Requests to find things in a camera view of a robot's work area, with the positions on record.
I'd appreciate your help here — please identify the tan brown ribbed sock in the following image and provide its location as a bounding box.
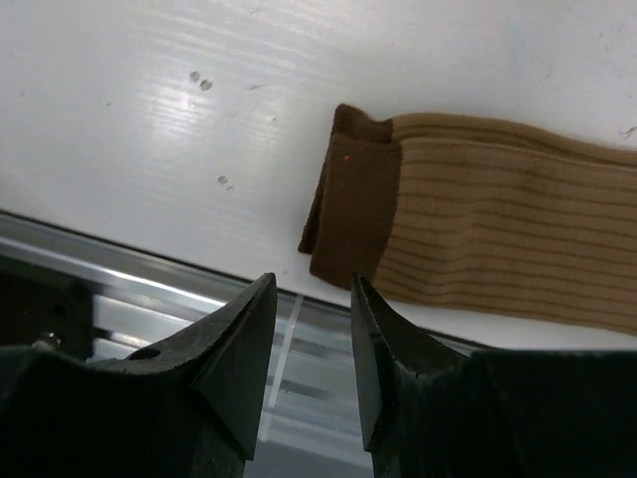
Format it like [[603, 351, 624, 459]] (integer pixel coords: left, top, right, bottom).
[[299, 105, 636, 335]]

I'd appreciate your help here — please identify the aluminium table edge rail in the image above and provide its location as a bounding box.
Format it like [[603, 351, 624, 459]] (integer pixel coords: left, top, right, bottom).
[[0, 208, 474, 478]]

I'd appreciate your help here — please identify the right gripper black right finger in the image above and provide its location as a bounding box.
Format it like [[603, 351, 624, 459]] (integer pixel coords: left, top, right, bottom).
[[350, 274, 478, 477]]

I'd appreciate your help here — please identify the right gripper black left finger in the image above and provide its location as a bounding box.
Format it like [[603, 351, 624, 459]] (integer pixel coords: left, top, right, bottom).
[[94, 272, 278, 478]]

